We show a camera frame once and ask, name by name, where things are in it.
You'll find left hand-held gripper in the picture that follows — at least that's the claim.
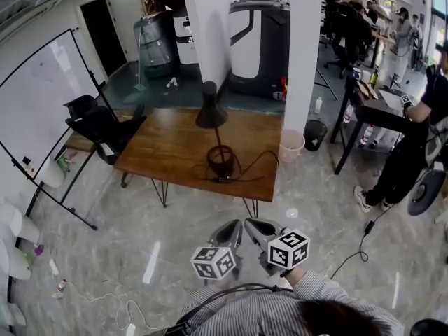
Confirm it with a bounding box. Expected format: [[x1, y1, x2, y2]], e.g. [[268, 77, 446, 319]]
[[190, 219, 244, 282]]

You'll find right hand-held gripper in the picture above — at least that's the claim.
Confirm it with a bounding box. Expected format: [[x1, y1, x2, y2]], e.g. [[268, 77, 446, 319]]
[[244, 218, 312, 278]]

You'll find black desk lamp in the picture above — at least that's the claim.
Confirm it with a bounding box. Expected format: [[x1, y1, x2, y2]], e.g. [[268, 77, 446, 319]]
[[195, 80, 235, 183]]

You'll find person's right forearm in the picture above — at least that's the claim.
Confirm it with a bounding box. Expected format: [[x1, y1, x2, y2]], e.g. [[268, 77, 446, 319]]
[[279, 266, 337, 299]]

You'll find black work desk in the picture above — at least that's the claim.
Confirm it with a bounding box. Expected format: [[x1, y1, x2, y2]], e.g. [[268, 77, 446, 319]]
[[330, 75, 421, 175]]

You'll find black hairpin table leg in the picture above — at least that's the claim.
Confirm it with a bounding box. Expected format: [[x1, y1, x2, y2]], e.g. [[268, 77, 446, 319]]
[[243, 197, 260, 219], [150, 178, 169, 209]]

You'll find person's striped shirt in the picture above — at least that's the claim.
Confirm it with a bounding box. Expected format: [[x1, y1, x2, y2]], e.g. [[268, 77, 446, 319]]
[[180, 269, 405, 336]]

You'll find pink wastebasket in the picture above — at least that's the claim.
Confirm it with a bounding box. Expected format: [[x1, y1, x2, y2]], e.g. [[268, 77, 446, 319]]
[[279, 128, 306, 164]]

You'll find black mesh wastebasket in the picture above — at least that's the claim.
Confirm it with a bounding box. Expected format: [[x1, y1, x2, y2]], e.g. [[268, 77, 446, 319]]
[[303, 119, 328, 153]]

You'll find red toy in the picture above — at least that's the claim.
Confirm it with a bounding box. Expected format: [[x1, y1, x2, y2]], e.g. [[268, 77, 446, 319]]
[[272, 77, 288, 102]]

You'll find black round floor fan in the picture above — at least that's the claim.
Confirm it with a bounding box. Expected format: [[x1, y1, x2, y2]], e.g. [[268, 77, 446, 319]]
[[407, 168, 448, 217]]

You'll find black office chair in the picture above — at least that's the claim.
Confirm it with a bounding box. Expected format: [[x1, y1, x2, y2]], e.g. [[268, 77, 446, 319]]
[[64, 94, 148, 188]]

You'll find brown cardboard piece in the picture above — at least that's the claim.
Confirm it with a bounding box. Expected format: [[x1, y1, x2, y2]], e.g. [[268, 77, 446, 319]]
[[354, 81, 379, 100]]

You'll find red-labelled small bottle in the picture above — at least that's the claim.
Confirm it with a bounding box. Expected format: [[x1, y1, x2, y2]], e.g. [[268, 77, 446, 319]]
[[51, 278, 69, 300]]

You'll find green small item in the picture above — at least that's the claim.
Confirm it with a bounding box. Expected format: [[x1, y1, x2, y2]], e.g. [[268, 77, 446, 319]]
[[55, 155, 76, 173]]

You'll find white and black delivery robot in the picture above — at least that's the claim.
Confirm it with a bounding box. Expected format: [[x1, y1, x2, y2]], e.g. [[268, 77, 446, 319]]
[[227, 0, 291, 100]]

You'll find white cylinder bin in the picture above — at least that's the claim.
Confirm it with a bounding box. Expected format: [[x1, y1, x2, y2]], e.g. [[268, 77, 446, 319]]
[[37, 157, 66, 189]]

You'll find white cabinet robot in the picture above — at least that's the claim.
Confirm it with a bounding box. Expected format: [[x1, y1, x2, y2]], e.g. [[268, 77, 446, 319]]
[[173, 8, 200, 65]]

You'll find grey cleaning robot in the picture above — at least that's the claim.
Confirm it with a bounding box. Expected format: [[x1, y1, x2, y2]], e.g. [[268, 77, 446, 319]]
[[132, 12, 180, 80]]

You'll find white rounded pod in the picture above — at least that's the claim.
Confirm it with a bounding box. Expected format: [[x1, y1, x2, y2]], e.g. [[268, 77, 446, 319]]
[[0, 238, 33, 282], [0, 197, 41, 244]]

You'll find whiteboard on black stand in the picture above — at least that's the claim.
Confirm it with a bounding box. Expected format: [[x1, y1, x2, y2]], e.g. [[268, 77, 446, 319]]
[[0, 28, 120, 231]]

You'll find black chest cable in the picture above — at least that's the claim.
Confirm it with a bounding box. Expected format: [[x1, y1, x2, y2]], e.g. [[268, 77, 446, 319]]
[[181, 283, 295, 325]]

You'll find black lamp power cord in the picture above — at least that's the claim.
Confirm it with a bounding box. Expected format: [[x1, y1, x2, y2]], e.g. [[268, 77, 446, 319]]
[[190, 150, 281, 185]]

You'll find black adapter with cable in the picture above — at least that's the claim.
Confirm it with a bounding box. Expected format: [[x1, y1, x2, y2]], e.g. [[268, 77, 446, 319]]
[[328, 206, 391, 280]]

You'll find white floor cable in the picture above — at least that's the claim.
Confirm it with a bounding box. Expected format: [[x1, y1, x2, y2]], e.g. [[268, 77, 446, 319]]
[[65, 281, 162, 333]]

